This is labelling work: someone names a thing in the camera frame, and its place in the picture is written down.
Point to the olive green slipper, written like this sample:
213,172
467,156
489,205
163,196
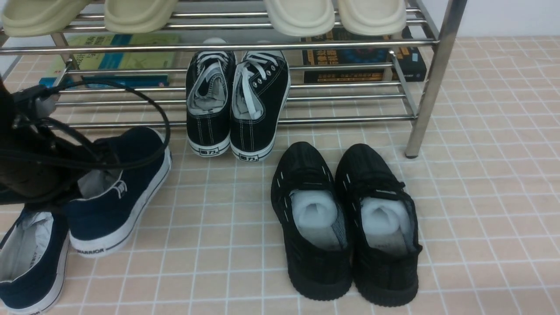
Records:
29,18
137,16

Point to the black knit shoe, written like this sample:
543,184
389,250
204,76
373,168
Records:
315,229
383,227

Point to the olive green slipper left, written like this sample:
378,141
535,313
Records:
29,18

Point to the silver metal shoe rack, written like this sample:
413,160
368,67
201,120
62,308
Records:
419,114

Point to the black canvas sneaker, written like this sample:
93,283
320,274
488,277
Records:
261,87
208,90

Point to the black knit shoe right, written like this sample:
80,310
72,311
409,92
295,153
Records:
383,227

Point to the olive green slipper right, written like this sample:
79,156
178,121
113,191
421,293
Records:
137,16

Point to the black knit shoe left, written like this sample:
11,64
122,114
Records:
315,229

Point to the black canvas sneaker left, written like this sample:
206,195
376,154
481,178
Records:
208,90

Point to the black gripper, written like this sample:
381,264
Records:
45,162

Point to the black and orange book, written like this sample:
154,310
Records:
410,60

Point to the navy canvas shoe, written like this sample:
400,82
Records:
33,262
102,221

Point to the cream slipper right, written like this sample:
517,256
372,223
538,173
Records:
373,17

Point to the cream slipper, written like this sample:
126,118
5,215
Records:
373,17
301,18

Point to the black canvas sneaker right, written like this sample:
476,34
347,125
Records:
261,87

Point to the cream slipper left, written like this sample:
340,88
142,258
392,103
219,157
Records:
301,18

